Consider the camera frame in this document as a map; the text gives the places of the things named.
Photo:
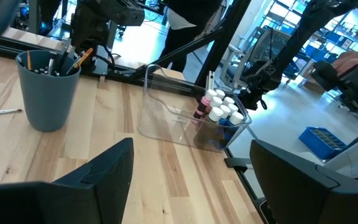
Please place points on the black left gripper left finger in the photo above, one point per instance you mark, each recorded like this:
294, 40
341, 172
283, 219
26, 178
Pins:
73, 202

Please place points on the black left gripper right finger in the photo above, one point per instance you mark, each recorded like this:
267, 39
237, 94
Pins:
306, 196

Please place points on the small gold paint bottle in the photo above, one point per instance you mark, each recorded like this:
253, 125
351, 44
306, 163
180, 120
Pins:
233, 108

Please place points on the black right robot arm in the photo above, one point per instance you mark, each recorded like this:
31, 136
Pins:
104, 18

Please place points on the blue compartment tray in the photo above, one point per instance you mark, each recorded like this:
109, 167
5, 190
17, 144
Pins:
322, 141

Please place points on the blue-grey plastic cup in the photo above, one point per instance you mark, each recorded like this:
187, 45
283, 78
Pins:
47, 99

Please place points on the clear plastic bin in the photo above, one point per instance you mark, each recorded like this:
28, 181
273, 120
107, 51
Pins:
166, 124

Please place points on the person's hand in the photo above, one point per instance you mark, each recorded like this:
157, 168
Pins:
350, 60

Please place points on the grey mesh office chair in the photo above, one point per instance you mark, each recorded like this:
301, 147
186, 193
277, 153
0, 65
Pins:
259, 53

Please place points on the metal storage rack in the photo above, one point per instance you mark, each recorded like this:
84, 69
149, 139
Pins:
322, 34

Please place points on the person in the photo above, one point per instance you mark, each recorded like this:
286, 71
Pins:
185, 31

